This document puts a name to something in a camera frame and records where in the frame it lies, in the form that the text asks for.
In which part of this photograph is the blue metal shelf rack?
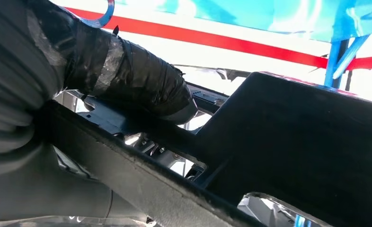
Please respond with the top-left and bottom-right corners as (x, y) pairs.
(115, 0), (372, 88)

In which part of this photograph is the curved grey cable loop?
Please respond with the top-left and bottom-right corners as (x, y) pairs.
(79, 0), (115, 29)

